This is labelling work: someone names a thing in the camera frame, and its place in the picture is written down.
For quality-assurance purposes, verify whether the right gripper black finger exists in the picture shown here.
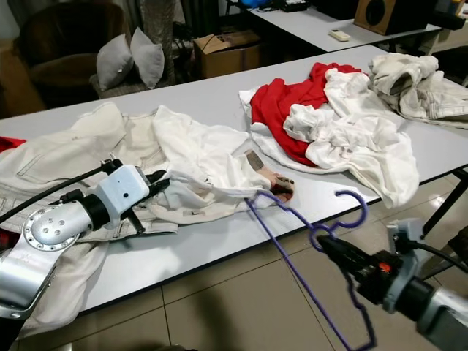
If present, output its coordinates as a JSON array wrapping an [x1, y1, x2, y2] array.
[[324, 249, 367, 286], [317, 236, 371, 268]]

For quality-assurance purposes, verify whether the purple plastic hanger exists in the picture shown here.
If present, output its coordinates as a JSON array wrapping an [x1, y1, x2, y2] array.
[[245, 190, 377, 351]]

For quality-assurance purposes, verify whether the grey pillow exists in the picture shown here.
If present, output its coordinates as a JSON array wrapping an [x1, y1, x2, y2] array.
[[95, 33, 136, 90], [130, 28, 165, 88]]

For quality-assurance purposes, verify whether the plain red garment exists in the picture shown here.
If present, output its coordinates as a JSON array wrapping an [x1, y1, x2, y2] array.
[[251, 62, 363, 167]]

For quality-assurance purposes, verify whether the open brown cardboard box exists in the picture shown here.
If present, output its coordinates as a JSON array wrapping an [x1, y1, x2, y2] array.
[[194, 31, 264, 80]]

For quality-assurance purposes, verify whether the brown armchair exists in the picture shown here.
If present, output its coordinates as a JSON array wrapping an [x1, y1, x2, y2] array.
[[18, 0, 125, 92]]

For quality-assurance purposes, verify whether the cream bundled garment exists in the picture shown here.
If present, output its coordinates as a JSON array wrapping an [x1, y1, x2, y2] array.
[[368, 53, 468, 131]]

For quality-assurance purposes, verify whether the grey desk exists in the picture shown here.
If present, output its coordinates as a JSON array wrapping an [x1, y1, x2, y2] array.
[[238, 4, 447, 53]]

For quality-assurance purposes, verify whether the flat black device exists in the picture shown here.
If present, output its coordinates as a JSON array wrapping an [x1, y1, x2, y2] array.
[[274, 0, 312, 12]]

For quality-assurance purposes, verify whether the wooden speaker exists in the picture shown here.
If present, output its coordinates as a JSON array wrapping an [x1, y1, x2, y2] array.
[[352, 0, 418, 36]]

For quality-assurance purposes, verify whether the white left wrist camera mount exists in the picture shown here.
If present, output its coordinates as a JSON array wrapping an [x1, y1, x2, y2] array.
[[99, 165, 154, 224]]

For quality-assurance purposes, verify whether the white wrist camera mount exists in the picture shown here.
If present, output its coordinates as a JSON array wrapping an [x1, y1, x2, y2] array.
[[99, 165, 154, 224], [388, 218, 429, 315]]

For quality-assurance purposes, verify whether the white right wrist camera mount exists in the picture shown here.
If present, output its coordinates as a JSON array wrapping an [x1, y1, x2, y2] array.
[[388, 218, 429, 315]]

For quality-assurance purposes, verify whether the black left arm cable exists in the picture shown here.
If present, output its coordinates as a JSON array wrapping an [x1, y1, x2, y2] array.
[[0, 157, 124, 222]]

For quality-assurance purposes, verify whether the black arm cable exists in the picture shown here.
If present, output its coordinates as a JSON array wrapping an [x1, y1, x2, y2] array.
[[417, 241, 468, 275], [0, 157, 124, 222]]

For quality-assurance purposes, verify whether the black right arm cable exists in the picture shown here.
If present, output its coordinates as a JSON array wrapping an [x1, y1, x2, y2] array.
[[417, 241, 468, 275]]

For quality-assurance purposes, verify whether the grey textured post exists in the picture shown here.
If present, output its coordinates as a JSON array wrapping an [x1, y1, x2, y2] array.
[[143, 0, 178, 85]]

